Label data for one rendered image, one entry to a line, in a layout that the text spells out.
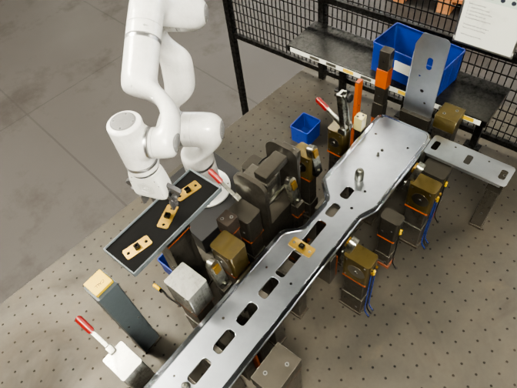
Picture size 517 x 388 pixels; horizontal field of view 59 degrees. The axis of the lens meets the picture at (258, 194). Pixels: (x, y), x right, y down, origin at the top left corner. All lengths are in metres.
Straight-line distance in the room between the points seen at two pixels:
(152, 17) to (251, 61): 2.62
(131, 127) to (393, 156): 0.97
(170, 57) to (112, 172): 1.89
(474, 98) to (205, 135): 1.02
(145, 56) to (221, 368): 0.84
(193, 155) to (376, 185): 0.65
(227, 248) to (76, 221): 1.82
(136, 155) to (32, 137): 2.70
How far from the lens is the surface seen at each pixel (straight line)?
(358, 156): 1.69
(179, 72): 1.45
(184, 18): 1.35
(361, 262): 1.39
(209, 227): 1.78
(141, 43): 1.20
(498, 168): 1.75
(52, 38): 4.77
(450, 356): 1.70
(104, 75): 4.07
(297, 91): 2.40
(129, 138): 1.09
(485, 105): 1.92
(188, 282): 1.33
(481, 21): 1.92
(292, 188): 1.50
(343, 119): 1.65
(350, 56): 2.06
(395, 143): 1.75
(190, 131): 1.54
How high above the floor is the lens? 2.26
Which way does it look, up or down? 53 degrees down
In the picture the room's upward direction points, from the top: 10 degrees counter-clockwise
